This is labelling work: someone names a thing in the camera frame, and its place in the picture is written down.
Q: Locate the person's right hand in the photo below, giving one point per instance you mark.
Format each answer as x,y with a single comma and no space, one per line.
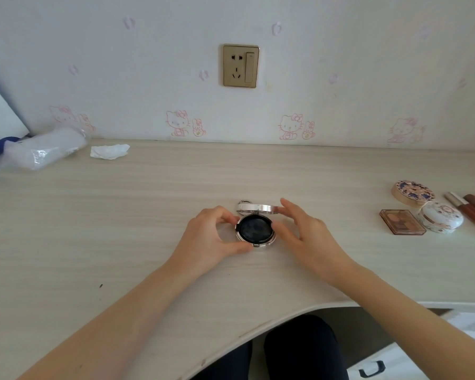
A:
316,245

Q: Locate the person's left hand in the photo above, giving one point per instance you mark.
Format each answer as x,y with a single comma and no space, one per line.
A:
200,241

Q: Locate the person's left thumb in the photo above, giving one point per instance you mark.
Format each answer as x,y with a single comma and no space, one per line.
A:
237,249

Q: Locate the person's right thumb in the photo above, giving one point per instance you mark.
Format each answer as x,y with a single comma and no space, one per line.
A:
287,238

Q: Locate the silver round cushion compact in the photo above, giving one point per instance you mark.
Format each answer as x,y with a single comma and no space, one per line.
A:
255,230

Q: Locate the person's right forearm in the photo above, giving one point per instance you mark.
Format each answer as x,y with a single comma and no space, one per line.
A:
411,328

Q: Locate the person's left forearm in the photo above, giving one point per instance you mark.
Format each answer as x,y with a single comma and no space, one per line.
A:
114,328

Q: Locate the person's right leg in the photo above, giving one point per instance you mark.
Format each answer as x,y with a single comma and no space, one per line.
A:
301,348

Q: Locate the person's leg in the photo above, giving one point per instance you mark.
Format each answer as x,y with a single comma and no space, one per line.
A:
229,364
301,348

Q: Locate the person's left leg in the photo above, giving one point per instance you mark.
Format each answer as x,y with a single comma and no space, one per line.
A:
229,364

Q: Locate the brown eyeshadow palette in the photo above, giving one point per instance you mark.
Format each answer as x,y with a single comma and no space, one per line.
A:
402,222

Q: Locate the round floral powder compact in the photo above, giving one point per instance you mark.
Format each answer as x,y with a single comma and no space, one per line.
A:
412,191

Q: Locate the white oval floral case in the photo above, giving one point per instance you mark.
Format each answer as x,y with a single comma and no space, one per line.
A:
440,217

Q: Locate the crumpled white tissue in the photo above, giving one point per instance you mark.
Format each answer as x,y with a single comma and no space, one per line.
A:
110,151

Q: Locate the white gold cosmetic tube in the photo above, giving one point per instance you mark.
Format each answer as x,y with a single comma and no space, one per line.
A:
455,198

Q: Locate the white drawer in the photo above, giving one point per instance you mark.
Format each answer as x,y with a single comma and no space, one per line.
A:
419,360

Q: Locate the clear plastic bag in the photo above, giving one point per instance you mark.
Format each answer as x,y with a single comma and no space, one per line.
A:
43,148

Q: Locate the gold wall socket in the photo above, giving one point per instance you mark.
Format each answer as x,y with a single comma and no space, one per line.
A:
240,66

